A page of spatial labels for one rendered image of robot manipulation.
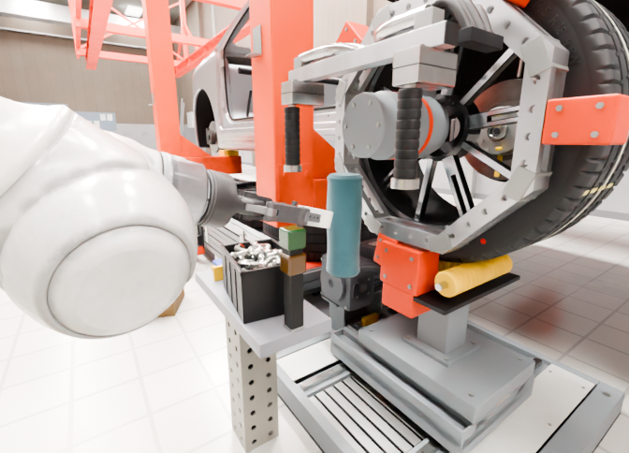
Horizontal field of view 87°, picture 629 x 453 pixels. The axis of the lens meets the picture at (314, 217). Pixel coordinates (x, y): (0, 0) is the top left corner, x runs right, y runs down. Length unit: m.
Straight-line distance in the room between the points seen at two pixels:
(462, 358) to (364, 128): 0.70
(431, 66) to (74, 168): 0.46
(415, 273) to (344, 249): 0.17
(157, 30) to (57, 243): 2.94
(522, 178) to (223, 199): 0.49
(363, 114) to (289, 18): 0.60
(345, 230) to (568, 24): 0.56
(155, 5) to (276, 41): 2.04
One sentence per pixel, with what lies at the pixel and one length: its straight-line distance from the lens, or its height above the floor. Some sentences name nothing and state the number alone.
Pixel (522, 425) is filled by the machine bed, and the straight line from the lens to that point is 1.19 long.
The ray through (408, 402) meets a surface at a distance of 1.05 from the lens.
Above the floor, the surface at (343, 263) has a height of 0.52.
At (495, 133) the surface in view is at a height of 0.84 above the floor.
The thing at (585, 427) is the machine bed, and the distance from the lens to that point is 1.27.
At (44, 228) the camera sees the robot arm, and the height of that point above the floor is 0.78.
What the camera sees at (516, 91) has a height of 0.97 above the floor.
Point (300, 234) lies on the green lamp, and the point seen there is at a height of 0.65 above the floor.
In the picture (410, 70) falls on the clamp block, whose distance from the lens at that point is 0.53.
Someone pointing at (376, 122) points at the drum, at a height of 0.86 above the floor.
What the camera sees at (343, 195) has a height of 0.69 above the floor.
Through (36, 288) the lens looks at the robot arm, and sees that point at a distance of 0.21.
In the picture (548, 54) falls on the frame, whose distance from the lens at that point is 0.68.
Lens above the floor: 0.82
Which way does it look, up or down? 13 degrees down
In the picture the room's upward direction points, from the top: straight up
